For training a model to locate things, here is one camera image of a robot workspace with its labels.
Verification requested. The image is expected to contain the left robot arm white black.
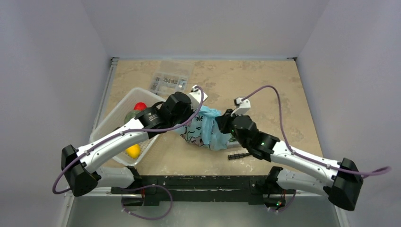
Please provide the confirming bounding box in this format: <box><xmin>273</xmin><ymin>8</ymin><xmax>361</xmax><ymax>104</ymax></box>
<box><xmin>52</xmin><ymin>86</ymin><xmax>207</xmax><ymax>197</ymax></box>

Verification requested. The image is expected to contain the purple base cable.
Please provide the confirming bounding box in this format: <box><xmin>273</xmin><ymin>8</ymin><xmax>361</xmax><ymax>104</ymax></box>
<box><xmin>121</xmin><ymin>184</ymin><xmax>174</xmax><ymax>220</ymax></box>

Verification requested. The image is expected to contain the red fake fruit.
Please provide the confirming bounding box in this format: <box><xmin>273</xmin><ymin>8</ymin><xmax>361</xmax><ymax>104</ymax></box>
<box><xmin>133</xmin><ymin>102</ymin><xmax>147</xmax><ymax>111</ymax></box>

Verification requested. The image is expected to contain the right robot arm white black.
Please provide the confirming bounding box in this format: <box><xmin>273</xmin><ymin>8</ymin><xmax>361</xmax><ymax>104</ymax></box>
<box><xmin>216</xmin><ymin>109</ymin><xmax>364</xmax><ymax>211</ymax></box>

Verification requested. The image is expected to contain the green circuit board box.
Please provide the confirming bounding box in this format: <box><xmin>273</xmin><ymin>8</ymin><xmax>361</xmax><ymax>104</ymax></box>
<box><xmin>226</xmin><ymin>141</ymin><xmax>242</xmax><ymax>149</ymax></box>

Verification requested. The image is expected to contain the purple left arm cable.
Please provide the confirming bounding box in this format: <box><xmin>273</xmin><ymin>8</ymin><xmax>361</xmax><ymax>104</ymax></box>
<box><xmin>52</xmin><ymin>86</ymin><xmax>205</xmax><ymax>195</ymax></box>

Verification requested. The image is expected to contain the blue plastic bag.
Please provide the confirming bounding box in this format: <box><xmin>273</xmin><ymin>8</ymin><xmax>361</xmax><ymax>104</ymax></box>
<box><xmin>174</xmin><ymin>106</ymin><xmax>231</xmax><ymax>151</ymax></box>

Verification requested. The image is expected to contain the yellow fake lemon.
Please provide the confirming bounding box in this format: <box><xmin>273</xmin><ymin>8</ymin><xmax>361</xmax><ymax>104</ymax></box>
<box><xmin>125</xmin><ymin>144</ymin><xmax>141</xmax><ymax>159</ymax></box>

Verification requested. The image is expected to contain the aluminium frame rail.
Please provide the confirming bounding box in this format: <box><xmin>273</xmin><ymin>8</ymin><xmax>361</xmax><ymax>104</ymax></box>
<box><xmin>91</xmin><ymin>57</ymin><xmax>120</xmax><ymax>132</ymax></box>

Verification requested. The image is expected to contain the white plastic basket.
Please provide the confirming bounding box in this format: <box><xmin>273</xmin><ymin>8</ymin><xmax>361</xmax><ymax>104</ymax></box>
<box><xmin>89</xmin><ymin>87</ymin><xmax>164</xmax><ymax>166</ymax></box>

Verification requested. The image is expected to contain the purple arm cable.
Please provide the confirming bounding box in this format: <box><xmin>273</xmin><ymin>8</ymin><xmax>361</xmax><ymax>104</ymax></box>
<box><xmin>236</xmin><ymin>85</ymin><xmax>392</xmax><ymax>178</ymax></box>
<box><xmin>52</xmin><ymin>86</ymin><xmax>205</xmax><ymax>195</ymax></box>

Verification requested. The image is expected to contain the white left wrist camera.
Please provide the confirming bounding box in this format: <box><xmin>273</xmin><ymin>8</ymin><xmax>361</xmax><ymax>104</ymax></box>
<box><xmin>188</xmin><ymin>85</ymin><xmax>208</xmax><ymax>111</ymax></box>

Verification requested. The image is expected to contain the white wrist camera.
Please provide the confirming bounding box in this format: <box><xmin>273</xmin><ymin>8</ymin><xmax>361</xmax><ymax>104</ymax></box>
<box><xmin>188</xmin><ymin>85</ymin><xmax>208</xmax><ymax>111</ymax></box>
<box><xmin>231</xmin><ymin>97</ymin><xmax>251</xmax><ymax>117</ymax></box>

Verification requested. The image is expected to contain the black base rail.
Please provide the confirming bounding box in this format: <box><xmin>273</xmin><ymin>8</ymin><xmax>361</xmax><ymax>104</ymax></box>
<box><xmin>111</xmin><ymin>166</ymin><xmax>296</xmax><ymax>207</ymax></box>

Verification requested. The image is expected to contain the black T-handle tool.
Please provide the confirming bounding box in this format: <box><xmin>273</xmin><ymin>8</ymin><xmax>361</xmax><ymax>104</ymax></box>
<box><xmin>227</xmin><ymin>153</ymin><xmax>251</xmax><ymax>160</ymax></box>

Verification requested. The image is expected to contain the green fake fruit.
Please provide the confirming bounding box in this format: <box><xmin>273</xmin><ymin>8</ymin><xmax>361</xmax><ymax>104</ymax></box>
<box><xmin>123</xmin><ymin>110</ymin><xmax>141</xmax><ymax>125</ymax></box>

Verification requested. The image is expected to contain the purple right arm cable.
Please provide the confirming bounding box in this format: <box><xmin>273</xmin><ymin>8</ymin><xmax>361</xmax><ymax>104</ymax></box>
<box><xmin>236</xmin><ymin>85</ymin><xmax>392</xmax><ymax>178</ymax></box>

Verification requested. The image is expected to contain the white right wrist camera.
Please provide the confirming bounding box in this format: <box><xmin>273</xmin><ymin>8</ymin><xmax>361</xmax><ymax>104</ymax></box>
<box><xmin>231</xmin><ymin>97</ymin><xmax>251</xmax><ymax>117</ymax></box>

